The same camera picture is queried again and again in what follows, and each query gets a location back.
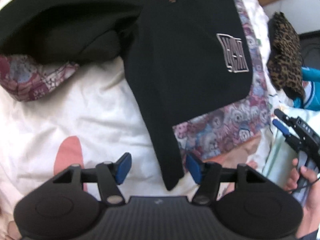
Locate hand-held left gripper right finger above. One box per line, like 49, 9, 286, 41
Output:
186, 153, 265, 205

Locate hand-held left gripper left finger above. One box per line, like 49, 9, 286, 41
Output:
52, 152, 132, 205

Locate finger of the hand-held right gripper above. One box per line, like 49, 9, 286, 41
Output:
272, 119, 292, 138
274, 108, 298, 125

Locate black shorts with bear-print panels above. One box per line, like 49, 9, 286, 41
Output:
0, 0, 273, 191

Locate person's right hand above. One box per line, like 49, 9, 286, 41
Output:
284, 158, 320, 239

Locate pale green cloth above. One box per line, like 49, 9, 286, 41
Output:
261, 105, 320, 188

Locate teal jersey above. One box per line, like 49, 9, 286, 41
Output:
292, 66, 320, 112

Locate leopard print garment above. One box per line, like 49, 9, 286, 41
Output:
267, 12, 306, 99

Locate cream bear-print blanket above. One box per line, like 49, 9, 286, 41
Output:
0, 0, 300, 240

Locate black bag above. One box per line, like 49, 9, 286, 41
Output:
299, 31, 320, 68

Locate black gripper cord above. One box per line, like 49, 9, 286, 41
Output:
287, 161, 320, 194

